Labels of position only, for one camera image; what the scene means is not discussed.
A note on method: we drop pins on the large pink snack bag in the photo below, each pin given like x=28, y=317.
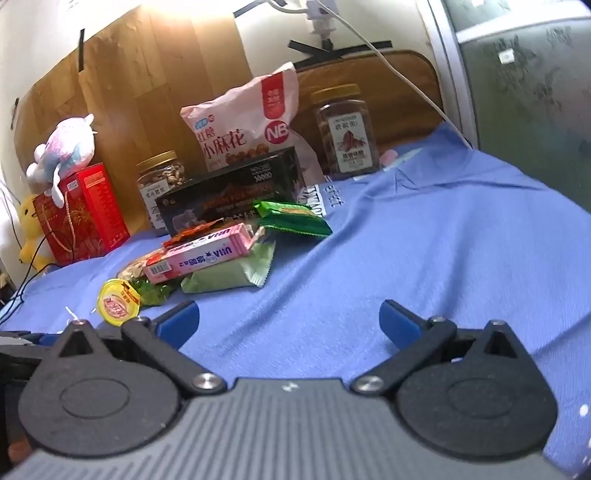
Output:
x=231, y=124

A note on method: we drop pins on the yellow plush toy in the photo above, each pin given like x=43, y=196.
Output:
x=30, y=221

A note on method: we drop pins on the pink candy box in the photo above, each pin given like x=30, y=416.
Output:
x=198, y=251

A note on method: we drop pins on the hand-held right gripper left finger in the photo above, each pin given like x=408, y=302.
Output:
x=178, y=321

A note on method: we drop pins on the black printed box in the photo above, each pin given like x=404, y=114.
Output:
x=240, y=184

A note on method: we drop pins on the dark green snack packet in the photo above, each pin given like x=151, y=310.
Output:
x=295, y=221

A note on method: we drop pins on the brown padded headboard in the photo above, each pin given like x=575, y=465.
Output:
x=397, y=106

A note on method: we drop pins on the red gift bag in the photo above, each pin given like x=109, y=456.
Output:
x=97, y=217

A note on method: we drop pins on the peanut jar with yellow lid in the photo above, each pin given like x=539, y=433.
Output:
x=159, y=177

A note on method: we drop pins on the green pea packet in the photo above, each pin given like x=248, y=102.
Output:
x=157, y=293

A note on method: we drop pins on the blue printed bedsheet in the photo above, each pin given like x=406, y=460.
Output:
x=415, y=254

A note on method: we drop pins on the wooden board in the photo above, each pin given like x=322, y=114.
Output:
x=152, y=92

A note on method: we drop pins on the orange peanut packet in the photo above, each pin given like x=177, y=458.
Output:
x=134, y=270

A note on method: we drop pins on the pink and white plush toy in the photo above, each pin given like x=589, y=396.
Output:
x=69, y=147

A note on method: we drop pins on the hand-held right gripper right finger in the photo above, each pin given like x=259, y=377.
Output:
x=397, y=323

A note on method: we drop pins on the yellow jelly cup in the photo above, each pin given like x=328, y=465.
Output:
x=117, y=304

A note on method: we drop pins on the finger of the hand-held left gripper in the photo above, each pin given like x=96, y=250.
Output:
x=27, y=340

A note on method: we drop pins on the brown nut jar with label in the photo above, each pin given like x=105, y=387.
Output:
x=346, y=134

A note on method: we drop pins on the light green snack packet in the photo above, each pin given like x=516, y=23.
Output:
x=226, y=277

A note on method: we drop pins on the frosted glass door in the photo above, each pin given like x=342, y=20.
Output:
x=531, y=92

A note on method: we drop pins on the red orange snack packet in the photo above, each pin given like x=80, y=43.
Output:
x=189, y=233

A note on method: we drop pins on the white wall adapter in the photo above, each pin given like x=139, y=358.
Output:
x=321, y=23

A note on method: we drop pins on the black tape strip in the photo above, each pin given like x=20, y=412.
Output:
x=341, y=47

